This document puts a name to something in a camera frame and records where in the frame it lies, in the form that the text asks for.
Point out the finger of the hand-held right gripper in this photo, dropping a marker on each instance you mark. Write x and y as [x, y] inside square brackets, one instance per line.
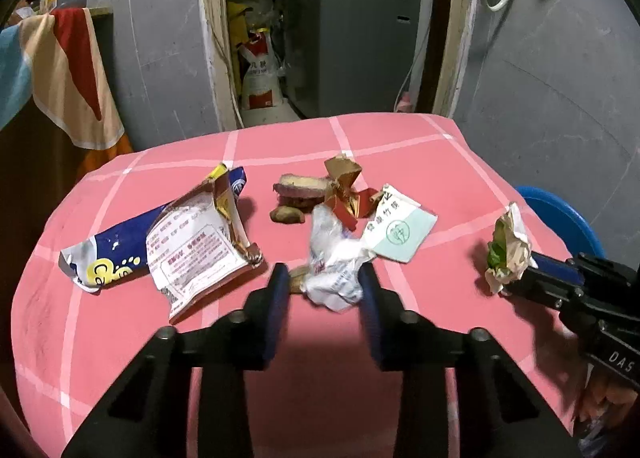
[540, 290]
[555, 268]

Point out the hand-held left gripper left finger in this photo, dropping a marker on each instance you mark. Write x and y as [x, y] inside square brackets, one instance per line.
[279, 308]

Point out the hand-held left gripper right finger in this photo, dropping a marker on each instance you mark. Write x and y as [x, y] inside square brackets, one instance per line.
[369, 318]

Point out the small tan food scrap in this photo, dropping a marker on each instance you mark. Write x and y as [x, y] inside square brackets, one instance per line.
[298, 280]

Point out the paper with green leaf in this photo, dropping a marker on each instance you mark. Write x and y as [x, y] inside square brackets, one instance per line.
[510, 248]

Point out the blue plastic basin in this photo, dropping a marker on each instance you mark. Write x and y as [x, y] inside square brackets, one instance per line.
[565, 218]

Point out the white plastic wrapper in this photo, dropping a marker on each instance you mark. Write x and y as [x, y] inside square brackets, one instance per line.
[330, 258]

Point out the brown curved food scrap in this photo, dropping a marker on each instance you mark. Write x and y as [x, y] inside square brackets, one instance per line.
[287, 215]

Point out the person's right hand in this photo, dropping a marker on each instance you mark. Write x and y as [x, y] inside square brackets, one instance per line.
[607, 403]

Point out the white and green paper packet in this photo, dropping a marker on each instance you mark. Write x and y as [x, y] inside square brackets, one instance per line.
[400, 233]

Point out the red and gold wrapper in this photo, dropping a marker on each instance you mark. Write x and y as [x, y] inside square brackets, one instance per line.
[350, 205]

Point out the brown paper wrapper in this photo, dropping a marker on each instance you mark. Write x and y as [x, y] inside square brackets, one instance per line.
[342, 167]

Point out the pink checked cloth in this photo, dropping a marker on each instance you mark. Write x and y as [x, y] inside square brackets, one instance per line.
[125, 338]

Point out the torn blue snack bag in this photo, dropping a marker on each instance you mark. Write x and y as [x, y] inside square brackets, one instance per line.
[125, 233]

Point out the white and orange sack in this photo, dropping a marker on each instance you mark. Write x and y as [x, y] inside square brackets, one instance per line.
[260, 82]

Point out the grey appliance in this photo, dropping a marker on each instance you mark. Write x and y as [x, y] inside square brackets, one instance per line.
[350, 37]

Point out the wooden cabinet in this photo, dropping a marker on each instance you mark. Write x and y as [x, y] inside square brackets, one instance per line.
[30, 177]

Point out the yellow bag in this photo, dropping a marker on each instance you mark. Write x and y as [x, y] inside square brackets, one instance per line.
[237, 27]

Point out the striped blue beige red towel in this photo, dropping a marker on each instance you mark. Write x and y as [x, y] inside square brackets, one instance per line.
[55, 67]

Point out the door frame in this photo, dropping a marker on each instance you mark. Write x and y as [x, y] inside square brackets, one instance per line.
[212, 37]

